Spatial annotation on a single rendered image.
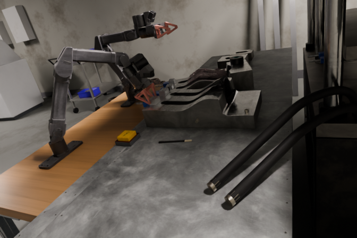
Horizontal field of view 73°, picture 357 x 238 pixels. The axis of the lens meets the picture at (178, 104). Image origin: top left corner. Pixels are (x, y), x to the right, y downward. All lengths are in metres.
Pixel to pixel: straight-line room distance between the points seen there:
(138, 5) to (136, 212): 3.88
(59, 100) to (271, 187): 0.86
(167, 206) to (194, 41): 3.49
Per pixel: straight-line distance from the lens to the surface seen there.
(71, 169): 1.06
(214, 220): 0.65
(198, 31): 3.97
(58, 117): 1.12
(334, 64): 1.01
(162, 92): 1.24
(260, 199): 0.69
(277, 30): 3.22
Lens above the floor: 1.28
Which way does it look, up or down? 21 degrees down
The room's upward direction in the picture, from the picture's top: 13 degrees counter-clockwise
